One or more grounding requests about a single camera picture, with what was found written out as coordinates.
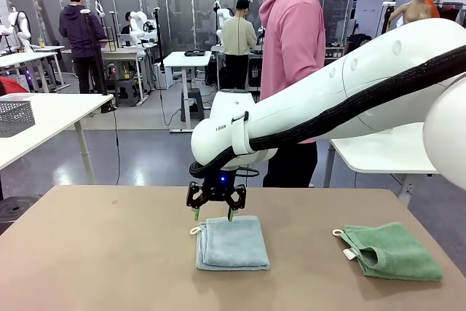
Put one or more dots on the green towel with white loop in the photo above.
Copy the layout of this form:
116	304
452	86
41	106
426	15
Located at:
400	256

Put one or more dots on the white standing desk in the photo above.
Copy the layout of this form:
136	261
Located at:
185	60

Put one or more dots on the black tripod pole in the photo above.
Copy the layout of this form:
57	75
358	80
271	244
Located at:
95	52

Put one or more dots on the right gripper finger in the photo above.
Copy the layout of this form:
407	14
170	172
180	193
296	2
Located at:
196	196
238	198

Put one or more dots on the bare beige mannequin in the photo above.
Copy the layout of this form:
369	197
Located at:
411	12

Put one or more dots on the black stand base plate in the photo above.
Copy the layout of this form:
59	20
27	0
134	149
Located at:
22	212

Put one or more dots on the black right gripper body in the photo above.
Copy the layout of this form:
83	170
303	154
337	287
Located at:
220	185

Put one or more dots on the man in dark jacket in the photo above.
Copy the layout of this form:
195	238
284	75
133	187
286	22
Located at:
81	30

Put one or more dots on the light blue towel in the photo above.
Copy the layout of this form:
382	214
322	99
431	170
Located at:
233	245

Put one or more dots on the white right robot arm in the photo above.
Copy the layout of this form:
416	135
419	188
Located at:
327	89

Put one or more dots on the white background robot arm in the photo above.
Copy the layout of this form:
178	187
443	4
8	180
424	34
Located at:
140	21
223	19
22	27

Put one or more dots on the white workbench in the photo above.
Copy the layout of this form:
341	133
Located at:
123	52

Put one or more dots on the black bags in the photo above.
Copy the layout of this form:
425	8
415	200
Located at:
358	41

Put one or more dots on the person in pink hoodie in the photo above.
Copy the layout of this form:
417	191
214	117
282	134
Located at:
291	34

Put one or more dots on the light grey plastic basket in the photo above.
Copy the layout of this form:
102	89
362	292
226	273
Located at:
16	118

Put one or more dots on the yellow drink cup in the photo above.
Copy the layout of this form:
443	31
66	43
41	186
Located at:
42	43

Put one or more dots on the black tripod with white top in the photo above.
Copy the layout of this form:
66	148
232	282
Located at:
386	16

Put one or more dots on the seated person in black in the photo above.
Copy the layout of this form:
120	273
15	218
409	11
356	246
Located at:
127	27

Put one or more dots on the person in beige shirt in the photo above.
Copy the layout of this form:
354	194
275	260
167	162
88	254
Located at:
238	34

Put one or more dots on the clothes rack with garments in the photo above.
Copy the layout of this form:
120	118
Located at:
451	14

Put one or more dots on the red garment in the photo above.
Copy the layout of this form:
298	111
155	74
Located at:
12	86

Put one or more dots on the flat black device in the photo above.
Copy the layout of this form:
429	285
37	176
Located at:
193	53

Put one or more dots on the grey step stool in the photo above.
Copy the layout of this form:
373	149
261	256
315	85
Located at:
126	90

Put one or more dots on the black pole stand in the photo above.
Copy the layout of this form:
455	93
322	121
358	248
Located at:
159	34

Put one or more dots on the white shoe rack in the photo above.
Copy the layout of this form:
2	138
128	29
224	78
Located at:
335	52

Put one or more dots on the long white table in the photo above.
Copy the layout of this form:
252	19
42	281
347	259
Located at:
22	59

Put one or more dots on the mannequin in orange shirt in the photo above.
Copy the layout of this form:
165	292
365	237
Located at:
434	5

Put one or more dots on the white side table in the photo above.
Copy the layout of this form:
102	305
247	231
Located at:
382	154
62	110

